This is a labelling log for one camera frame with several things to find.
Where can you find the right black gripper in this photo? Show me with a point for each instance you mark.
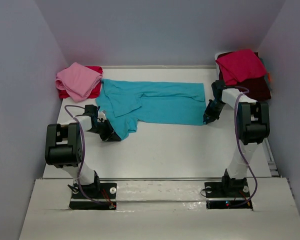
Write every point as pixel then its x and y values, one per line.
pixel 212 110

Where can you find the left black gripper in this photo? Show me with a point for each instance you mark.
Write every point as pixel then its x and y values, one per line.
pixel 106 128

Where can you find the turquoise t shirt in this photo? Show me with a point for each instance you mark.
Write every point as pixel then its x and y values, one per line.
pixel 126 103

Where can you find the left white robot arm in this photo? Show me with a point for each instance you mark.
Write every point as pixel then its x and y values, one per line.
pixel 65 147

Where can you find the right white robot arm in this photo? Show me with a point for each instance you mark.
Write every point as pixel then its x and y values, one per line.
pixel 251 127

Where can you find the magenta t shirt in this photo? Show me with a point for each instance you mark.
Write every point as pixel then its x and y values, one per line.
pixel 240 65

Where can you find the pink folded t shirt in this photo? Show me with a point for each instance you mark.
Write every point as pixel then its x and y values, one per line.
pixel 76 81

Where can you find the red folded t shirt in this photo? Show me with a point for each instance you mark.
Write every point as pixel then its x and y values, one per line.
pixel 93 87

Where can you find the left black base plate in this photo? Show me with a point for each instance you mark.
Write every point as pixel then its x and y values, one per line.
pixel 103 200

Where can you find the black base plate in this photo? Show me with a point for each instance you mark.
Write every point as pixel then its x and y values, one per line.
pixel 103 200
pixel 219 197

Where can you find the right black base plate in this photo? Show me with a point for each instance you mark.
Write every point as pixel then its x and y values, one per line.
pixel 219 197

